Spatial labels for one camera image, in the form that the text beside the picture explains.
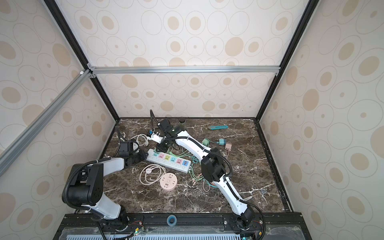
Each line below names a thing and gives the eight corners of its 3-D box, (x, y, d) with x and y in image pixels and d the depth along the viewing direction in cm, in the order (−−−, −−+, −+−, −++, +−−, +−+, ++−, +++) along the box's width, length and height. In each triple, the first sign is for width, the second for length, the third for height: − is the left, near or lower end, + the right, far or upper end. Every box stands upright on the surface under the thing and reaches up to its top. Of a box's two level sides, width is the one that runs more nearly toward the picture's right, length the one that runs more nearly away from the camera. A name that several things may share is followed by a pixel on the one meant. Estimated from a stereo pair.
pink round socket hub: (159, 191, 86) (158, 189, 83) (162, 174, 92) (161, 172, 90) (176, 191, 86) (176, 189, 83) (177, 174, 92) (177, 172, 90)
